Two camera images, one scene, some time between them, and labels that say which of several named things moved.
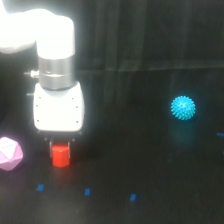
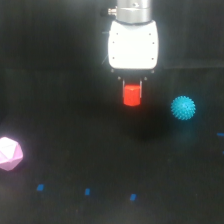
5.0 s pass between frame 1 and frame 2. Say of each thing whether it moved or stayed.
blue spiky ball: stayed
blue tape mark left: stayed
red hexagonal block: moved
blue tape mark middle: stayed
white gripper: moved
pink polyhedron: stayed
